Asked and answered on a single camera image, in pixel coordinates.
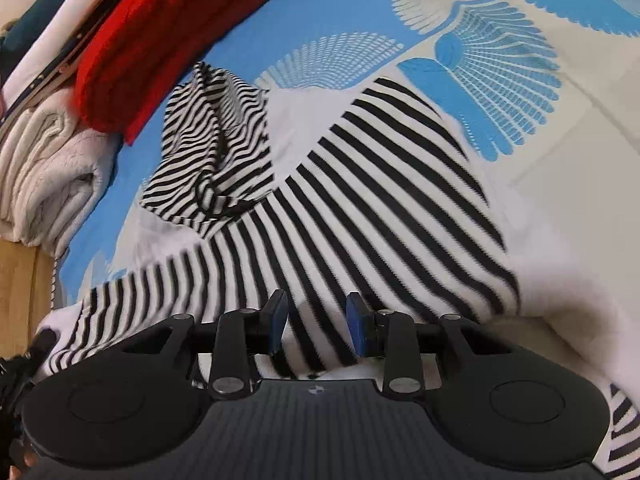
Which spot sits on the blue white printed bed sheet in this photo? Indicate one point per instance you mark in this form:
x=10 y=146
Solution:
x=500 y=85

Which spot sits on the dark teal cloth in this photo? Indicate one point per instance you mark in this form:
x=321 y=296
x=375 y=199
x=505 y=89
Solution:
x=30 y=15

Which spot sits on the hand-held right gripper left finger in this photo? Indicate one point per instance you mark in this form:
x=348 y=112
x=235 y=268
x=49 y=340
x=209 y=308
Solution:
x=276 y=322

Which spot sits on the red knit sweater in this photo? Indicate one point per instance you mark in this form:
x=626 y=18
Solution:
x=165 y=35

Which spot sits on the black white striped shirt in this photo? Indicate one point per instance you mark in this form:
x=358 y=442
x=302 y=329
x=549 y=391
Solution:
x=350 y=200

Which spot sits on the white cloth with dark trim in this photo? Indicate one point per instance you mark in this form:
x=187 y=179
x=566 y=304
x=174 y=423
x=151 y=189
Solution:
x=60 y=35

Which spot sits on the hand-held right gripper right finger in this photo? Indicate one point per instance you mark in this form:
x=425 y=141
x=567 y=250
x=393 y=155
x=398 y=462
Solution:
x=357 y=327

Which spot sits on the folded white knit cloth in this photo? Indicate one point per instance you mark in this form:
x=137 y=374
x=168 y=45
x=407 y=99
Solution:
x=47 y=170

